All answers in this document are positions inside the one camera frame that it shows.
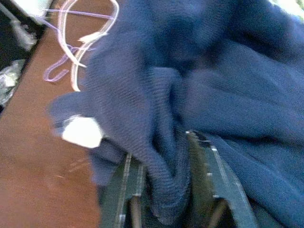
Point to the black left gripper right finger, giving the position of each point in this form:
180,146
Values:
213,190

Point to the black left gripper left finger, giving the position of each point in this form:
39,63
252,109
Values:
116,202

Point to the dark navy printed garment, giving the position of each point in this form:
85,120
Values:
213,83

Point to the white plastic hanger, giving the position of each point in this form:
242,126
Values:
76,71

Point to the thin blue plastic hanger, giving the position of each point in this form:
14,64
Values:
51,76

